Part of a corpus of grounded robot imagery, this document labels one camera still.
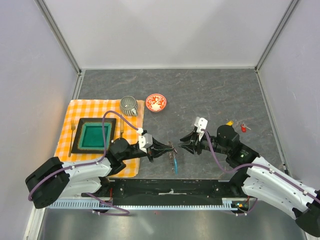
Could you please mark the silver knife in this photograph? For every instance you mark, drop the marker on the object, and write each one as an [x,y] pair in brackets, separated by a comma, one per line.
[122,129]

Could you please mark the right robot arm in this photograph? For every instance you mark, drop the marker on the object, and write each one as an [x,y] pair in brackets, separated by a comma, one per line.
[255,177]

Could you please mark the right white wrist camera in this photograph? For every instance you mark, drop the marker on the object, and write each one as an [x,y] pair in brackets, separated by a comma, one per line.
[201,124]

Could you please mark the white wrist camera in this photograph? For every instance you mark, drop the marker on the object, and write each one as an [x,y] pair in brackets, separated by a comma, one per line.
[145,140]
[201,124]

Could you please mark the blue tag keyring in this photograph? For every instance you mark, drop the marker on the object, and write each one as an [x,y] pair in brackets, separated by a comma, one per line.
[172,158]

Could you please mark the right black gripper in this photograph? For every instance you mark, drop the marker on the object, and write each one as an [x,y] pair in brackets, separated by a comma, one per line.
[196,144]

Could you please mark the red white patterned bowl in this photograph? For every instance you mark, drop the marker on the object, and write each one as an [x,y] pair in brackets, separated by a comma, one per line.
[156,102]

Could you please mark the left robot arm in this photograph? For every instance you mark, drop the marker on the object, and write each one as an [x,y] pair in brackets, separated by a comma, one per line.
[55,179]

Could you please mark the red tag key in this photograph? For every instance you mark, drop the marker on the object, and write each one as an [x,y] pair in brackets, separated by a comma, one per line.
[245,128]

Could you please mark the black teal square plate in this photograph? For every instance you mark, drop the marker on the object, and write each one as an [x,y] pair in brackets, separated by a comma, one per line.
[89,137]

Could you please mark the orange checkered cloth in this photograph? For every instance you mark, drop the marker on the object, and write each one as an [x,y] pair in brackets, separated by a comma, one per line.
[95,108]

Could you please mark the silver fork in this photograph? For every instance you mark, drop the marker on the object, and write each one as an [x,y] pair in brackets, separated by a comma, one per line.
[73,127]

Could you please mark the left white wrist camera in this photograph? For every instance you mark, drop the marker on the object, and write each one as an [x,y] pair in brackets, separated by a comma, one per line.
[145,140]

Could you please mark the slotted cable duct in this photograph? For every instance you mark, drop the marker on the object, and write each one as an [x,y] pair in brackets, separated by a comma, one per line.
[91,204]

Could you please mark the grey striped mug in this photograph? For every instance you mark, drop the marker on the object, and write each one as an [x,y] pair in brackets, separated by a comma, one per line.
[129,106]

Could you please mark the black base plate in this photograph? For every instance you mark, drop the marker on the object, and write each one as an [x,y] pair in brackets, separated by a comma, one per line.
[168,192]

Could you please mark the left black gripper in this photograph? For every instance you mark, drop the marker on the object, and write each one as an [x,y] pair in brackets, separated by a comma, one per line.
[153,151]

